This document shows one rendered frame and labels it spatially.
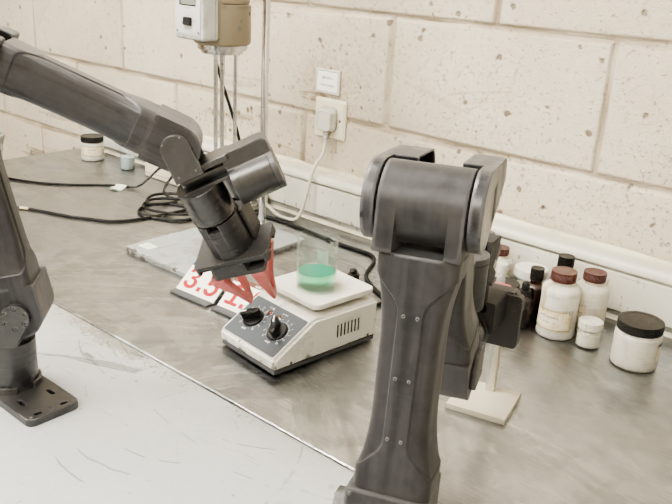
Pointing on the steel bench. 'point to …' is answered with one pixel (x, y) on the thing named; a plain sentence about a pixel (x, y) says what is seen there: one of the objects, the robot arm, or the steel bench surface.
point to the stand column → (264, 88)
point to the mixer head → (215, 25)
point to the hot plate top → (349, 289)
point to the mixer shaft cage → (223, 99)
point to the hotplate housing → (312, 333)
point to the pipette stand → (488, 398)
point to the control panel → (255, 335)
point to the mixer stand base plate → (188, 249)
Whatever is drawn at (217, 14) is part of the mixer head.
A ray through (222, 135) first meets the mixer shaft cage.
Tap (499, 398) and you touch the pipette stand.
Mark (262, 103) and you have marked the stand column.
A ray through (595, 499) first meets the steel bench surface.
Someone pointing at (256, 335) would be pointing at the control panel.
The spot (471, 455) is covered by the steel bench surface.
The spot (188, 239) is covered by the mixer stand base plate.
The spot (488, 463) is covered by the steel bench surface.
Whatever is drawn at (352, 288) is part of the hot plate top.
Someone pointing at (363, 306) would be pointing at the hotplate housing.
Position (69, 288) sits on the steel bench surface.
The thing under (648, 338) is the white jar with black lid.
